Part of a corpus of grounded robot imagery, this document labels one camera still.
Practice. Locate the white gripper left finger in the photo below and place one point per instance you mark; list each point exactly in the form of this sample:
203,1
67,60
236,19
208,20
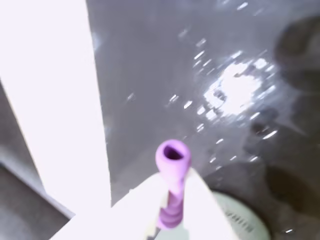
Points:
130,210

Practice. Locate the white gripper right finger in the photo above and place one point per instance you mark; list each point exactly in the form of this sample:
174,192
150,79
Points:
202,212

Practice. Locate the purple pen grip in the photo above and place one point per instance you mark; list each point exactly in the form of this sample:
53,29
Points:
172,162

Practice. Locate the steel mug pale green outside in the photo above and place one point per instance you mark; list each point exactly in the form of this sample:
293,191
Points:
241,221

